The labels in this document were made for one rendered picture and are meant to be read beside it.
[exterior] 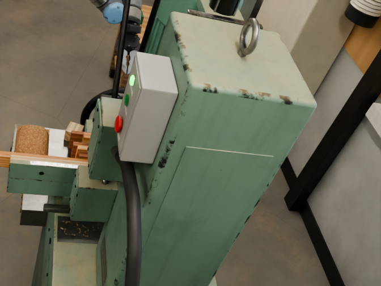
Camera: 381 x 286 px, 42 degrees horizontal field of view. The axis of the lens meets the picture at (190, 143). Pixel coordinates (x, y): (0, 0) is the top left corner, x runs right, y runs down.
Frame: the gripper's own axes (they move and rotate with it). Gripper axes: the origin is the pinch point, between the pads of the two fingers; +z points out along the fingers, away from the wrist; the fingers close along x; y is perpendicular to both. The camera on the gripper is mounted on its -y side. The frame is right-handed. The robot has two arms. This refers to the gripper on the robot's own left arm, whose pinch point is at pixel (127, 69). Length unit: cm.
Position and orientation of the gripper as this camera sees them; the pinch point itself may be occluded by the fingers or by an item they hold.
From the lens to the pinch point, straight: 179.2
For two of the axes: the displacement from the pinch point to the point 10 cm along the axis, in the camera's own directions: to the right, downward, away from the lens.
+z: -0.3, 9.6, -2.8
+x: -9.7, -1.0, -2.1
